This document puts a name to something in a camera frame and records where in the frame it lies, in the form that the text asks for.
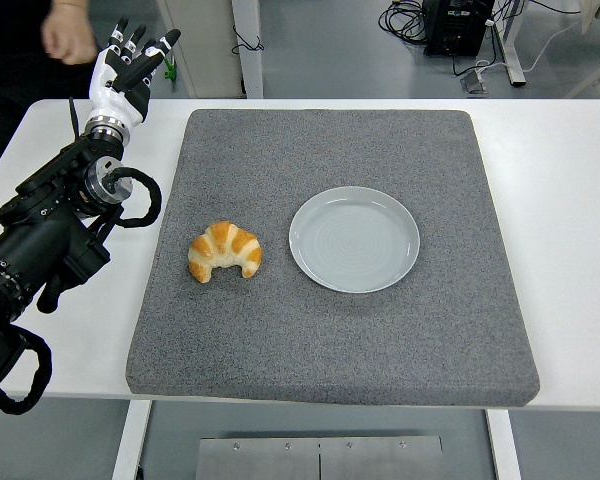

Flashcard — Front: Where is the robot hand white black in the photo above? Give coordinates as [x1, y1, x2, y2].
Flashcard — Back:
[88, 15, 183, 125]

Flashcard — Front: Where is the person's hand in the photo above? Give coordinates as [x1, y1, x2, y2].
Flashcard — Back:
[41, 0, 101, 66]

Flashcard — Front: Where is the croissant bread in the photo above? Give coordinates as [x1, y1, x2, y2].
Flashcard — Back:
[187, 220, 264, 285]

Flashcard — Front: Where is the round grey plate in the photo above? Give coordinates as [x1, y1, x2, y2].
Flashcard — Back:
[288, 185, 422, 295]

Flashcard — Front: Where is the person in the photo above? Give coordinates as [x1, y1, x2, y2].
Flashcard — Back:
[0, 0, 99, 166]

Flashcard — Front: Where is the white cabinet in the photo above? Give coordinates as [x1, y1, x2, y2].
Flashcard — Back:
[157, 0, 246, 99]

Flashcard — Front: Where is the white desk column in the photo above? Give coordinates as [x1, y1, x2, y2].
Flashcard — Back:
[231, 0, 265, 100]

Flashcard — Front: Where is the grey felt mat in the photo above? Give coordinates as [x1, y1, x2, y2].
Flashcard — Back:
[124, 108, 540, 409]

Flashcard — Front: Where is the white table leg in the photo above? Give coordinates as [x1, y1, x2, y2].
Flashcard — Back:
[483, 408, 522, 480]
[111, 399, 154, 480]

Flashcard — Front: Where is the black computer case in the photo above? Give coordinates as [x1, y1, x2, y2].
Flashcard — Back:
[423, 0, 496, 57]

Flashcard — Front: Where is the grey foot pedal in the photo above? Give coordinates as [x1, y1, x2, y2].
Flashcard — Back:
[459, 69, 490, 96]

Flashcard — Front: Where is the white desk leg with foot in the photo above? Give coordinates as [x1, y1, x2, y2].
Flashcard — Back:
[492, 0, 527, 87]

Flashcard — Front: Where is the black cable bundle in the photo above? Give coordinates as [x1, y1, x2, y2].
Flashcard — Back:
[378, 0, 431, 49]

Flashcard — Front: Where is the thin white cable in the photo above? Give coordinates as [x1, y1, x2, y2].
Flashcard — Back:
[479, 19, 581, 76]

